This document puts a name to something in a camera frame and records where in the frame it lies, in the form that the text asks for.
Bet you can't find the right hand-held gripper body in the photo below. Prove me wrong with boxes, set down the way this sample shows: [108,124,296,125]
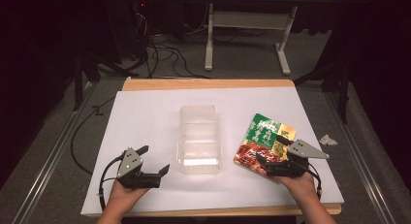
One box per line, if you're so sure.
[266,139,331,179]

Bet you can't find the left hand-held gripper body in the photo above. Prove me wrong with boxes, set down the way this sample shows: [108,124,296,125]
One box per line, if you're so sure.
[115,147,162,190]

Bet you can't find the green food packet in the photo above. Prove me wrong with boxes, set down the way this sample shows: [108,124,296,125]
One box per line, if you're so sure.
[233,112,298,177]

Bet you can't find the clear plastic container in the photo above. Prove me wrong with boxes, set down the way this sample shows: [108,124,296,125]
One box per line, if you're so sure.
[175,104,224,176]

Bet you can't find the person's left hand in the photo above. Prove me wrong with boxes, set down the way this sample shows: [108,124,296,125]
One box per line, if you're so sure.
[106,179,150,216]

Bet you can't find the person's right hand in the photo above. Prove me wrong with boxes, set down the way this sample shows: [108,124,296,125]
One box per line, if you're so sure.
[273,173,320,207]

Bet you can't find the crumpled white paper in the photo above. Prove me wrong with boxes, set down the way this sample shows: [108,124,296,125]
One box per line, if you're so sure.
[318,134,339,146]

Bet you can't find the white paper sheet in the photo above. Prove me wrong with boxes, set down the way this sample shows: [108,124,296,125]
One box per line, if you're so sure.
[80,86,345,216]

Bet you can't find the black metal stand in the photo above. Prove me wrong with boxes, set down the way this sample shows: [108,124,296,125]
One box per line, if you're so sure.
[72,51,102,112]
[293,60,353,125]

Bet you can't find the dark computer tower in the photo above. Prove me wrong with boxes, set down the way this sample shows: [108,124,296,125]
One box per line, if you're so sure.
[105,0,150,65]

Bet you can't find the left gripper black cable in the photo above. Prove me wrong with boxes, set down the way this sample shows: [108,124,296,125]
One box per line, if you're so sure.
[98,155,126,212]

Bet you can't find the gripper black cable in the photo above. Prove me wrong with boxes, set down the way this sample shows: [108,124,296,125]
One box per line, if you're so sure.
[98,155,126,212]
[305,163,324,200]

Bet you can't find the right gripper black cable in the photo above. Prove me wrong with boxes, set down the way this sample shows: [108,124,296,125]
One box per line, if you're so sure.
[305,163,324,200]

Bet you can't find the metal floor rail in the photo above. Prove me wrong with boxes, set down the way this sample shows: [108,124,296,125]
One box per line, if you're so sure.
[12,82,95,224]
[323,87,391,224]

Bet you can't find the black floor cable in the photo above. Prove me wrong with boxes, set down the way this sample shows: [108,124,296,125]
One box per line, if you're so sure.
[70,97,116,176]

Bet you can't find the tangle of black cables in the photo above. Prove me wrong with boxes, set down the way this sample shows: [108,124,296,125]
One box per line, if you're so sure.
[129,10,211,80]

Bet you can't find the white metal desk frame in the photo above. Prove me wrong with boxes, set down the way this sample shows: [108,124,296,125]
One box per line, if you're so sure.
[204,3,299,77]

